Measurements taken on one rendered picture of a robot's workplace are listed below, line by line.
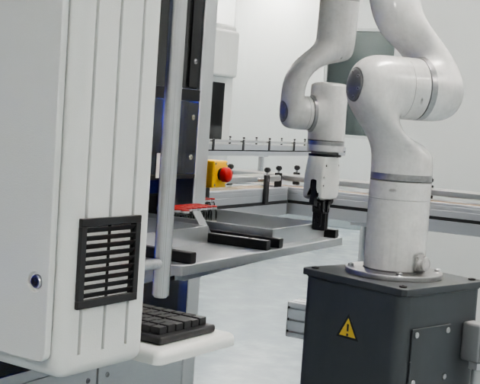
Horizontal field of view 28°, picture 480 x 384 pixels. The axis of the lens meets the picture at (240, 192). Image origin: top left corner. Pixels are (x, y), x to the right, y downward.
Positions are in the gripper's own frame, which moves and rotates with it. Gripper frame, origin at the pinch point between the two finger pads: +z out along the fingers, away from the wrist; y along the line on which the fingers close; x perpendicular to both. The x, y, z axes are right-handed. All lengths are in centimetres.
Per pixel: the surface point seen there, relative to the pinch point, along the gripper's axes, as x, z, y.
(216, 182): -38.1, -5.2, -16.0
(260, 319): -164, 91, -284
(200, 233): -12.8, 2.2, 31.1
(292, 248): 1.2, 4.8, 15.4
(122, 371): -39, 39, 20
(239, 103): -484, -44, -796
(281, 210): -50, 6, -77
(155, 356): 16, 13, 87
